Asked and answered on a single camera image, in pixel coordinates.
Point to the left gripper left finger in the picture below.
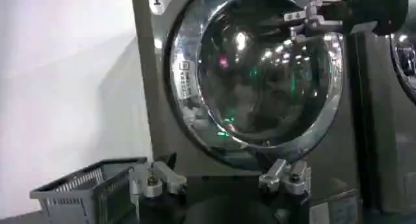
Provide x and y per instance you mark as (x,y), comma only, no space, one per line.
(169,179)

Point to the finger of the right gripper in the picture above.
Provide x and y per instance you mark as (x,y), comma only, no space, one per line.
(312,13)
(320,26)

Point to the grey dryer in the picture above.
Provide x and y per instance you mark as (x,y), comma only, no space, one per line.
(390,147)

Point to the grey dryer numbered one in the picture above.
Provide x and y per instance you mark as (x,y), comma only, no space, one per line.
(152,92)

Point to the white warning sticker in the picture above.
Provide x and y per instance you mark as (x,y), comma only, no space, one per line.
(186,80)

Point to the grey plastic laundry basket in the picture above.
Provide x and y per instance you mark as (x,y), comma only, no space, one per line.
(81,193)

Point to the round glass dryer door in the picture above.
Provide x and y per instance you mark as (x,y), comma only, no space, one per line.
(260,92)
(404,63)

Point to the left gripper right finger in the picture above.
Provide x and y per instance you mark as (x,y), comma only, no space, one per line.
(286,177)

